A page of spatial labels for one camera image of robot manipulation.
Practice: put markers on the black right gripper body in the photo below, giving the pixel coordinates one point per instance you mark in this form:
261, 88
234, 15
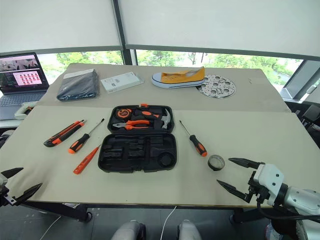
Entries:
260, 193

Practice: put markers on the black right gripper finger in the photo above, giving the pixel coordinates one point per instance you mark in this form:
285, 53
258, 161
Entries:
232, 188
247, 163

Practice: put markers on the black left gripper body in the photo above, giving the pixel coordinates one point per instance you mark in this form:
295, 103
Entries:
5, 197

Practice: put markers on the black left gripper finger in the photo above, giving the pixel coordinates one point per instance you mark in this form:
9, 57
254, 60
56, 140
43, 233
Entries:
13, 171
27, 193

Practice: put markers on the black orange screwdriver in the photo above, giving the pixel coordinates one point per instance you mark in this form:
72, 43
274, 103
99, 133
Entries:
198, 146
79, 143

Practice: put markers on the orange voltage tester screwdriver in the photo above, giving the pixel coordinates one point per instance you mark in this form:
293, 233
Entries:
85, 161

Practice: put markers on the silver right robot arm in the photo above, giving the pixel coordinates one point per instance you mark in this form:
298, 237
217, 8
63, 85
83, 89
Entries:
302, 198

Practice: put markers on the black tool case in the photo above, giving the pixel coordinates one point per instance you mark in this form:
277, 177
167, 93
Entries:
140, 157

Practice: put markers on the black electrical tape roll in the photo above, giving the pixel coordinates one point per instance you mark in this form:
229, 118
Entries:
212, 167

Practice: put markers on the grey rounded shell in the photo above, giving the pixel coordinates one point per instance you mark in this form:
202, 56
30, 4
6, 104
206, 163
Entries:
127, 231
188, 231

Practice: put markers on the orange black utility knife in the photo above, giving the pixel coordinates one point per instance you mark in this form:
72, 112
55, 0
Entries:
62, 134

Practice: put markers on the white handheld device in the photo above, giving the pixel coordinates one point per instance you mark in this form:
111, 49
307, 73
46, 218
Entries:
23, 110

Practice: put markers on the black office chair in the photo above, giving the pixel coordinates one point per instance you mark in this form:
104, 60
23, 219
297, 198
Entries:
308, 117

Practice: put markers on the perforated round metal plate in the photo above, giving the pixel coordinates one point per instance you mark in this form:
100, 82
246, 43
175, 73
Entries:
221, 88

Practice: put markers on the steel claw hammer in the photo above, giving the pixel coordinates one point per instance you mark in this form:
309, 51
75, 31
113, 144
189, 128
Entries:
168, 119

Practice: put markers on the grey open laptop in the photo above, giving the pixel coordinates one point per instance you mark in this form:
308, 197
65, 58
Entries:
20, 80

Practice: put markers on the black folded fabric bag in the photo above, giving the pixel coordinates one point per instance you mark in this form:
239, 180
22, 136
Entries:
77, 87

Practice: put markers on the yellow canvas shoe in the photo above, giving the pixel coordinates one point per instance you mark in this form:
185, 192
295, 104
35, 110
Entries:
177, 79

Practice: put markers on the orange black tape measure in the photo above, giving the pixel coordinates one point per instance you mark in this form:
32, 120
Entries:
123, 113

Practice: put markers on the white flat cardboard box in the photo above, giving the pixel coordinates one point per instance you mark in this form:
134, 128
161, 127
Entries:
121, 82

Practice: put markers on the white roller blind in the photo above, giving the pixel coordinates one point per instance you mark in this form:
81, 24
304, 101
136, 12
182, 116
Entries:
57, 22
225, 22

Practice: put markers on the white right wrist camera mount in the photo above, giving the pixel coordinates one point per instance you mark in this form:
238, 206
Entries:
271, 176

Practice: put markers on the dark window frame pillar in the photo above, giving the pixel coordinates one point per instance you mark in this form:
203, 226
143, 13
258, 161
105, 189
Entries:
125, 37

